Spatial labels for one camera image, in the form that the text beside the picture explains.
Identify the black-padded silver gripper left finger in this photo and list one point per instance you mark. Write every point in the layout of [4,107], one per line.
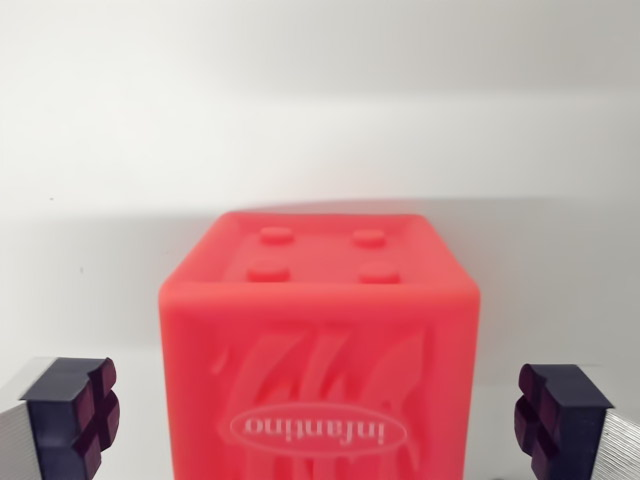
[52,420]

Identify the black-padded silver gripper right finger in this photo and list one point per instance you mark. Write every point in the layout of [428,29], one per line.
[575,425]

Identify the red soft Infantino cube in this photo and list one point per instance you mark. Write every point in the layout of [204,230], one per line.
[320,320]

